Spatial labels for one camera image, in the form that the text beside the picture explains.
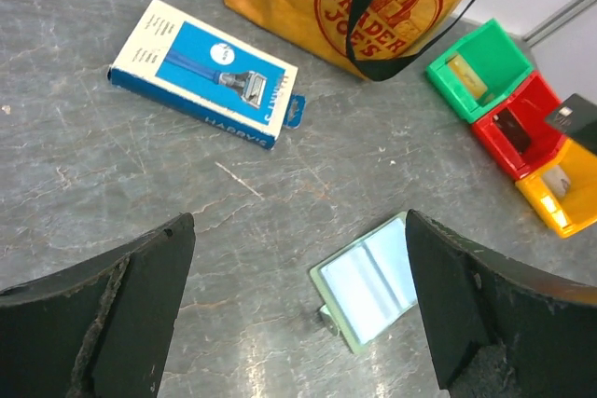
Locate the black card in red bin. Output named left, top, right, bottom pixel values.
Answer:
left=493, top=108, right=532, bottom=155

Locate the yellow plastic bin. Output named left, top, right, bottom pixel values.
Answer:
left=515, top=138, right=597, bottom=238

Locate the green card holder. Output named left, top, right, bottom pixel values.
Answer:
left=309, top=212, right=418, bottom=354

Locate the blue white product box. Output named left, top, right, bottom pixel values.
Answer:
left=107, top=0, right=306, bottom=149

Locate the brown tote bag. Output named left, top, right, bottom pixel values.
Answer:
left=221, top=0, right=498, bottom=83

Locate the gold card in green bin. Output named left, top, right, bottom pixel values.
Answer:
left=447, top=53, right=488, bottom=100

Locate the green plastic bin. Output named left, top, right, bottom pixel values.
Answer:
left=426, top=19, right=534, bottom=124

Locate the red plastic bin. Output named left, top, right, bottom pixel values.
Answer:
left=472, top=71, right=565, bottom=182

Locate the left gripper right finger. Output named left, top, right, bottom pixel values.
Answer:
left=406, top=210, right=596, bottom=397

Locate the black credit card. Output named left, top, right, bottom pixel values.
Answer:
left=544, top=93, right=597, bottom=155

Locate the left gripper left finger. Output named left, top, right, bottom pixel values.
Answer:
left=1, top=213, right=195, bottom=397

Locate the silver card in yellow bin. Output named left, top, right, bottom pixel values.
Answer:
left=541, top=165, right=572, bottom=199

